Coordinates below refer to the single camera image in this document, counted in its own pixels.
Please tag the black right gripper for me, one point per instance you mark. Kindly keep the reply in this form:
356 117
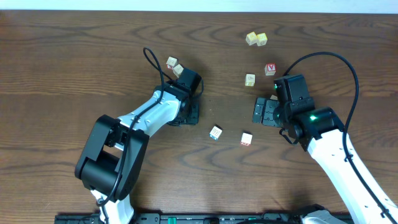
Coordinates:
268 117

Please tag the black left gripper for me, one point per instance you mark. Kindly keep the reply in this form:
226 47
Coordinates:
191 114

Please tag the blue letter X block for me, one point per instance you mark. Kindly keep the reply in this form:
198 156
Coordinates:
215 133

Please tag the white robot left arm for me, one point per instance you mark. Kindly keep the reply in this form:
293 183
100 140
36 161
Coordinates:
112 157

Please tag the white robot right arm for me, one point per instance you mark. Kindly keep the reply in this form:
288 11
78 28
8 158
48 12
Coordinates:
322 134

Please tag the red edged wooden block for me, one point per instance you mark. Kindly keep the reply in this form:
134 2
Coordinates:
246 139

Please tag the yellow picture block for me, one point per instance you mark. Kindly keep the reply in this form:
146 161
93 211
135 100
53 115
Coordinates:
250 79

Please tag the red letter V block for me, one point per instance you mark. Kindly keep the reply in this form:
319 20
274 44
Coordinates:
270 69

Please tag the umbrella picture block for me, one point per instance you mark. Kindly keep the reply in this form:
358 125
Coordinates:
177 70

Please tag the red number three block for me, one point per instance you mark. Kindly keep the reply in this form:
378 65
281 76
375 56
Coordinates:
171 62

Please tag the yellow letter block right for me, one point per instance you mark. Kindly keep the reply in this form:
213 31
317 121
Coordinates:
261 39

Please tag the yellow letter block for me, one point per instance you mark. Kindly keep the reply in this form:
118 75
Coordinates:
261 39
251 38

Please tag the yellow letter block left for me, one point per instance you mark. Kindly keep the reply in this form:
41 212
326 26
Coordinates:
251 38

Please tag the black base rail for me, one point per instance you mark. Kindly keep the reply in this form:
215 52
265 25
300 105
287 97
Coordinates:
155 218

